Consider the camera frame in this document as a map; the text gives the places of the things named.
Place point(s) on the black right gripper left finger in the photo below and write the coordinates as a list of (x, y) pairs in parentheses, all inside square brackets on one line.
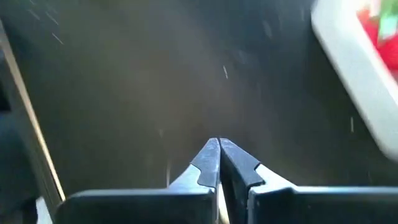
[(140, 208)]

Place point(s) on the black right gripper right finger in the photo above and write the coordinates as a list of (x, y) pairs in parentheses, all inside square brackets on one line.
[(311, 208)]

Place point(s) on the red tomato green stem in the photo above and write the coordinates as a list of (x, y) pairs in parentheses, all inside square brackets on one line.
[(385, 49)]

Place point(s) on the white plastic basket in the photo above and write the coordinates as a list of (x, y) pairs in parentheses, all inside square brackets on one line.
[(351, 77)]

